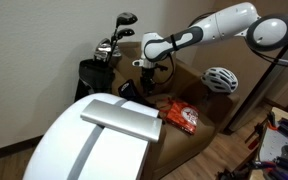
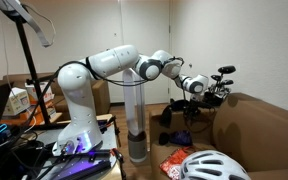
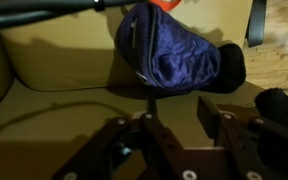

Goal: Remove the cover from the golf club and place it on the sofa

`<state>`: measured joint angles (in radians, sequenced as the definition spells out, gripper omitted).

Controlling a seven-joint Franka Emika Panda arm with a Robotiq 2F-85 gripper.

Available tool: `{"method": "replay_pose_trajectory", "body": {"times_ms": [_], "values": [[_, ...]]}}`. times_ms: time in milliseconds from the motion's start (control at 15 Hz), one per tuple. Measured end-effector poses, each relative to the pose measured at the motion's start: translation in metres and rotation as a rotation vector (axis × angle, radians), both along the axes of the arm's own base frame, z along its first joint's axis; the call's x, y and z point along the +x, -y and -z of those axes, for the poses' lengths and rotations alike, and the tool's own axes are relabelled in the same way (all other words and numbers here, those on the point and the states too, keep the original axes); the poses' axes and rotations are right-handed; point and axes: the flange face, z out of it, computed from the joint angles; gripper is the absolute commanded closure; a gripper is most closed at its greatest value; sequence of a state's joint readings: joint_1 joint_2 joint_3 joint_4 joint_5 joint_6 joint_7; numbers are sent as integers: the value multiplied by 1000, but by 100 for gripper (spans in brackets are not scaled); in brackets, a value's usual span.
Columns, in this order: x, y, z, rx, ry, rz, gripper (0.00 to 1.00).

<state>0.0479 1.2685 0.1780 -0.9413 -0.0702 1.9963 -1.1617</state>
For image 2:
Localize black golf bag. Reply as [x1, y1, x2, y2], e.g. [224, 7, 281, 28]
[202, 90, 226, 108]

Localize red Trader Joe's bag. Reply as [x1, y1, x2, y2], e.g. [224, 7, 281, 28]
[159, 146, 198, 180]

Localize camera with grey strap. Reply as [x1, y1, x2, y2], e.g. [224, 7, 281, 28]
[0, 0, 53, 48]

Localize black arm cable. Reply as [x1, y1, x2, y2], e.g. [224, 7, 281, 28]
[17, 59, 152, 134]

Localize black tripod pole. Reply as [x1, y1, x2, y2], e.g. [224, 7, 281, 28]
[13, 14, 63, 129]

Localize white bicycle helmet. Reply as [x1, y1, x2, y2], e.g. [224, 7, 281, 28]
[179, 149, 252, 180]

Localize black fabric cover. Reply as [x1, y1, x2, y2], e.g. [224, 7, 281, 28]
[159, 99, 187, 128]

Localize purple golf club cover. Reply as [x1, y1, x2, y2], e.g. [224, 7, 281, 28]
[158, 130, 194, 147]

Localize white and red box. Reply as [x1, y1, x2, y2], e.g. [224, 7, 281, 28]
[24, 81, 55, 105]

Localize white door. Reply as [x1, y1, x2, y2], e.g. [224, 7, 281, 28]
[119, 0, 172, 104]

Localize orange box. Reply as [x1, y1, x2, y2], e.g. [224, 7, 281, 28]
[3, 99, 63, 126]

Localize white bladeless fan grey base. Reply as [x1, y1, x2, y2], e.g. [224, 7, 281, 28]
[122, 68, 149, 164]

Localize tan leather sofa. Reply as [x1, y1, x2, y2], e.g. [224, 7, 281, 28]
[149, 92, 288, 180]

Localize large black driver head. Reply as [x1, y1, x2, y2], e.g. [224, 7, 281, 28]
[217, 65, 237, 75]

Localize silver iron club heads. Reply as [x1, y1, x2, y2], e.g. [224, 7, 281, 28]
[208, 83, 233, 98]

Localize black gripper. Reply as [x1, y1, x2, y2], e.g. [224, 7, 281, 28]
[183, 98, 208, 116]

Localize metal robot base table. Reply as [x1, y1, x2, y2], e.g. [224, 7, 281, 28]
[33, 113, 123, 180]

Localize white cardboard box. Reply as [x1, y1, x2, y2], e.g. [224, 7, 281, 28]
[2, 87, 32, 117]

